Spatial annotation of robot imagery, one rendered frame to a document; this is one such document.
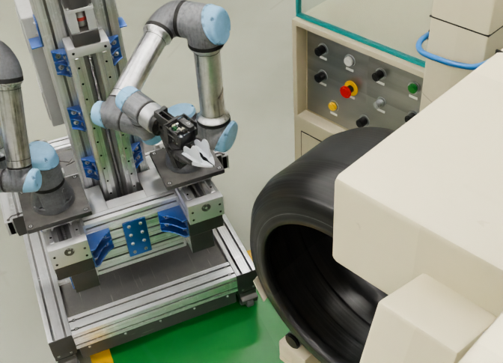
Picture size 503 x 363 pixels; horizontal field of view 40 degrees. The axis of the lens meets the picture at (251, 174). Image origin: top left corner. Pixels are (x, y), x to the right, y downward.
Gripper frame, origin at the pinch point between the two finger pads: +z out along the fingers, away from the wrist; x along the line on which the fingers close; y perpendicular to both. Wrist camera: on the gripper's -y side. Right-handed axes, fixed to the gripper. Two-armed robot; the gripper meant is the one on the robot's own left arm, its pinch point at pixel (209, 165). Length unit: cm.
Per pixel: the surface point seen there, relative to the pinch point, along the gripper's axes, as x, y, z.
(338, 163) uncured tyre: -3, 31, 40
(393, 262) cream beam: -36, 60, 72
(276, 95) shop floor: 161, -135, -117
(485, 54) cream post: 27, 48, 50
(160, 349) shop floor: -2, -124, -29
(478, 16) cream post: 26, 55, 47
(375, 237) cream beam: -36, 62, 69
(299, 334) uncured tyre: -12.7, -14.8, 44.1
